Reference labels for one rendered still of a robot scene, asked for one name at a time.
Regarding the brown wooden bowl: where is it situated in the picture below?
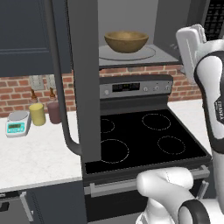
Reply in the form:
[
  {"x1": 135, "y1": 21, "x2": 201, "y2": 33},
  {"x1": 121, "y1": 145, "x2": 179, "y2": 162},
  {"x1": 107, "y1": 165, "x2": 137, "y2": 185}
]
[{"x1": 103, "y1": 31, "x2": 150, "y2": 54}]

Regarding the white and teal kitchen scale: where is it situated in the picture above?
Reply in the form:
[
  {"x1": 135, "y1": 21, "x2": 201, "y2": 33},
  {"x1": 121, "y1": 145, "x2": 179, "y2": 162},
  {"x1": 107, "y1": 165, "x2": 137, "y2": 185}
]
[{"x1": 4, "y1": 110, "x2": 32, "y2": 138}]

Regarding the grey drawer handle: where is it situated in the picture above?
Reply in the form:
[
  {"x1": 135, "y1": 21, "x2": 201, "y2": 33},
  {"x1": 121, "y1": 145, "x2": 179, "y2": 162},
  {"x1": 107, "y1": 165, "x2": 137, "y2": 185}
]
[{"x1": 18, "y1": 191, "x2": 35, "y2": 223}]

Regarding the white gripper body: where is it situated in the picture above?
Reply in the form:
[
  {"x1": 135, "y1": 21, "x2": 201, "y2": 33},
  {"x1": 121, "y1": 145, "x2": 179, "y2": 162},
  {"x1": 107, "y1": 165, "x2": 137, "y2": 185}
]
[{"x1": 175, "y1": 24, "x2": 208, "y2": 74}]

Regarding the dark blue base cupboard door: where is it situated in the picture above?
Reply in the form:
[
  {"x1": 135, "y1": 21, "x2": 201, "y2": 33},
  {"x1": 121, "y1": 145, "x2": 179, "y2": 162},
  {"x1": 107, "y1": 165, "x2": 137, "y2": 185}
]
[{"x1": 25, "y1": 180, "x2": 88, "y2": 224}]

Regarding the maroon jar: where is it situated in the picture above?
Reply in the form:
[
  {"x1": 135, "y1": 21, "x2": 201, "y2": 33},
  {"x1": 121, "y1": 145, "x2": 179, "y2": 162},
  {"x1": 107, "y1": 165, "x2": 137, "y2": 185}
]
[{"x1": 46, "y1": 101, "x2": 62, "y2": 125}]

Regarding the grey microwave turntable plate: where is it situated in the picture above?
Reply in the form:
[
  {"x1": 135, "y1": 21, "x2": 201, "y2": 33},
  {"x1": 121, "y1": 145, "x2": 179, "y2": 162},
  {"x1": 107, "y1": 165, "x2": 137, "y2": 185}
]
[{"x1": 98, "y1": 43, "x2": 158, "y2": 62}]

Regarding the dark blue wall cupboard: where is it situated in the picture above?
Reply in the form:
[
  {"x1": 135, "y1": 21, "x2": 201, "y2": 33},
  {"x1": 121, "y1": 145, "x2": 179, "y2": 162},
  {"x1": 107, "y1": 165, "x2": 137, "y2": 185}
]
[{"x1": 0, "y1": 0, "x2": 74, "y2": 78}]

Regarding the yellow jar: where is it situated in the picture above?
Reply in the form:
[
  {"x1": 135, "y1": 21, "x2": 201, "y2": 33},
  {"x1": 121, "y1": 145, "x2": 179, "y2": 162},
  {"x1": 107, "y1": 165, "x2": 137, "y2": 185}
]
[{"x1": 28, "y1": 102, "x2": 47, "y2": 127}]

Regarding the black and steel stove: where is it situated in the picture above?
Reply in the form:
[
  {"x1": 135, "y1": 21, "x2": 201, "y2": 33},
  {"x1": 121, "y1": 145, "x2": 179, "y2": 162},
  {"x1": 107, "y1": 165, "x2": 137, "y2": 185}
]
[{"x1": 81, "y1": 73, "x2": 214, "y2": 224}]

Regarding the grey oven door handle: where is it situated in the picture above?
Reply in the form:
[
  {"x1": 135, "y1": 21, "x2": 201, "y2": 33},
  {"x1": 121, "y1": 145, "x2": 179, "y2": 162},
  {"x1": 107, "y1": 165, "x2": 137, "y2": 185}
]
[{"x1": 83, "y1": 164, "x2": 211, "y2": 199}]

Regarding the brown bottle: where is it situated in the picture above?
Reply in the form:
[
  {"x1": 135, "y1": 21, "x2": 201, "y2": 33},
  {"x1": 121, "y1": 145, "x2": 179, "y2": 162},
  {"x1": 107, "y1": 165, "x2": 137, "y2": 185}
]
[
  {"x1": 30, "y1": 88, "x2": 39, "y2": 105},
  {"x1": 48, "y1": 87, "x2": 57, "y2": 103}
]

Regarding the black oven door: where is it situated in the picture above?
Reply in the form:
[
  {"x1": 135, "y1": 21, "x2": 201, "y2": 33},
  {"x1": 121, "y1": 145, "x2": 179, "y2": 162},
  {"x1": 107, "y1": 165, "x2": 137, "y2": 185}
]
[{"x1": 83, "y1": 174, "x2": 217, "y2": 224}]

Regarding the grey microwave door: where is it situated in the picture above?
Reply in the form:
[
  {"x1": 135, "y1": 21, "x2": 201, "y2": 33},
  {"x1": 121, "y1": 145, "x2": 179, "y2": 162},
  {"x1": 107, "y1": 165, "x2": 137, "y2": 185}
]
[{"x1": 66, "y1": 0, "x2": 102, "y2": 163}]

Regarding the grey microwave oven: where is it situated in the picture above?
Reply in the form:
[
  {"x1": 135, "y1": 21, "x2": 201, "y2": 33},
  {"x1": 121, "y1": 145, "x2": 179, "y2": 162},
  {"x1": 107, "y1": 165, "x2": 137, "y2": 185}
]
[{"x1": 97, "y1": 0, "x2": 224, "y2": 71}]

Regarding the dark grey microwave door handle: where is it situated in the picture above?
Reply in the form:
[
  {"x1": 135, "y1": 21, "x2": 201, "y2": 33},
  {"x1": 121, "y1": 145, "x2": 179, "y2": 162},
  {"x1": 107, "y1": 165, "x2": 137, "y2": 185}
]
[{"x1": 43, "y1": 0, "x2": 82, "y2": 157}]

